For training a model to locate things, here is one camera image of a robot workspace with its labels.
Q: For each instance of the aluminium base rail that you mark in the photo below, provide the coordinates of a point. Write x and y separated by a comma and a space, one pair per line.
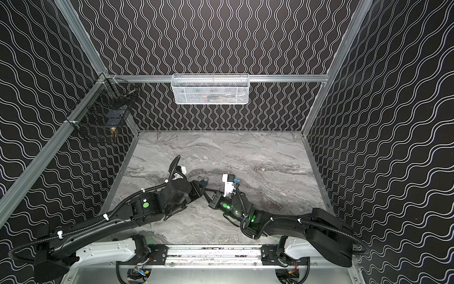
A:
228, 264

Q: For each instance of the brass padlock in basket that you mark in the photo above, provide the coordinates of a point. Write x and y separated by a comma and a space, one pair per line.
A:
113, 132

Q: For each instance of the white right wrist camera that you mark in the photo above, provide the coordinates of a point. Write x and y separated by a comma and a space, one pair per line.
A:
230, 183

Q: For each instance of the aluminium back horizontal rail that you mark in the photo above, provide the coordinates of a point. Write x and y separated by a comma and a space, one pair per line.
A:
166, 79

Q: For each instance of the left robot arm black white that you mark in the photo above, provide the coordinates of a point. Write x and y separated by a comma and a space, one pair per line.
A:
56, 251

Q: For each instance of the black wire wall basket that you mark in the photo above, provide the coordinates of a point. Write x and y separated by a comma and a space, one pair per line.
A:
110, 109

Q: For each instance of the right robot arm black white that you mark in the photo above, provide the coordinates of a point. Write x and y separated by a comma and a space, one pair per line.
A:
331, 237

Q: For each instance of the aluminium corner frame post right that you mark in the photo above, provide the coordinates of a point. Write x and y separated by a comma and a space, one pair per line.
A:
343, 50

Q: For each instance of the aluminium corner frame post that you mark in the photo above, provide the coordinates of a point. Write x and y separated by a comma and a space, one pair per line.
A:
72, 18
343, 50

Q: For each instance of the aluminium corner frame post left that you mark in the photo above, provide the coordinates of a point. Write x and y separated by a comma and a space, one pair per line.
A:
72, 18

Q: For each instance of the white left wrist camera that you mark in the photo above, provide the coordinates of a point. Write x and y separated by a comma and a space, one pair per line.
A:
181, 169

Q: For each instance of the white mesh wall basket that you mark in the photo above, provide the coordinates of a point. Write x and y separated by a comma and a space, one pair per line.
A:
211, 92

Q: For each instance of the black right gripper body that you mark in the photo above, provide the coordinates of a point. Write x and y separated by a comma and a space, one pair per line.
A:
214, 202

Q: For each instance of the aluminium left side rail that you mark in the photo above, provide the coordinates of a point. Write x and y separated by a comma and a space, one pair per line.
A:
20, 188

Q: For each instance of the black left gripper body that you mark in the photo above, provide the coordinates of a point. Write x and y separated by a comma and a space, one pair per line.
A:
196, 188

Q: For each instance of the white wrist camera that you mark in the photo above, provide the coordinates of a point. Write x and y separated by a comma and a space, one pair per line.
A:
230, 183
181, 169

